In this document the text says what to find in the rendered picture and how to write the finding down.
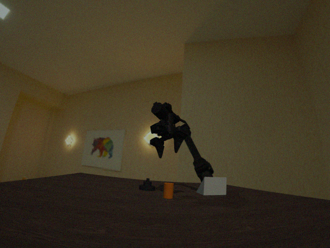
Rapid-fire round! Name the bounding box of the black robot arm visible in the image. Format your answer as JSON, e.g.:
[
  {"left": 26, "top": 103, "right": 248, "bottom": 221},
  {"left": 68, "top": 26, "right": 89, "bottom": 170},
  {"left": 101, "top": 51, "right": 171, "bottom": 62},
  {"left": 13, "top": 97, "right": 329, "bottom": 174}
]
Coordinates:
[{"left": 150, "top": 102, "right": 214, "bottom": 182}]

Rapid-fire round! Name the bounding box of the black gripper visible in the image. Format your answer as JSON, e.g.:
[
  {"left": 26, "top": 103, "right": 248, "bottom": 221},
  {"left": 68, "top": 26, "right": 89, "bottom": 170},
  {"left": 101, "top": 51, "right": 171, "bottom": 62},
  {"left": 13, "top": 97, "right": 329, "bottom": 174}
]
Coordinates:
[{"left": 150, "top": 121, "right": 188, "bottom": 158}]

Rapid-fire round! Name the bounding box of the orange knob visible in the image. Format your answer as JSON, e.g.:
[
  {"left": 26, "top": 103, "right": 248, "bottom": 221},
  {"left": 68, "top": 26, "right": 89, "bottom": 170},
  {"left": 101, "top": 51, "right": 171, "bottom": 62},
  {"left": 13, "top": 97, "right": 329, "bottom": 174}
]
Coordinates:
[{"left": 163, "top": 183, "right": 174, "bottom": 199}]

